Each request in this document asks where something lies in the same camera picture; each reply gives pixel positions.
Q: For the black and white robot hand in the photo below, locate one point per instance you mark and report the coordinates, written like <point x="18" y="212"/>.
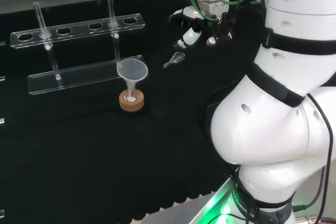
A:
<point x="193" y="36"/>

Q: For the clear glass weighing funnel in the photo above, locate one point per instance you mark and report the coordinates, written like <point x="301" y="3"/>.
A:
<point x="176" y="58"/>

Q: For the translucent plastic funnel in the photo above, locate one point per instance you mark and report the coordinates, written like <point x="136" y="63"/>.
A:
<point x="132" y="69"/>

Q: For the clear acrylic funnel stand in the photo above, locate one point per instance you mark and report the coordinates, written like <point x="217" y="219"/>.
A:
<point x="78" y="74"/>

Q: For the round-bottom glass flask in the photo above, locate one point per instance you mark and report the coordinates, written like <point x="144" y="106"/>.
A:
<point x="130" y="96"/>

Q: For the black bench cloth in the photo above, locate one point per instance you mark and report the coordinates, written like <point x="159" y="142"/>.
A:
<point x="92" y="150"/>

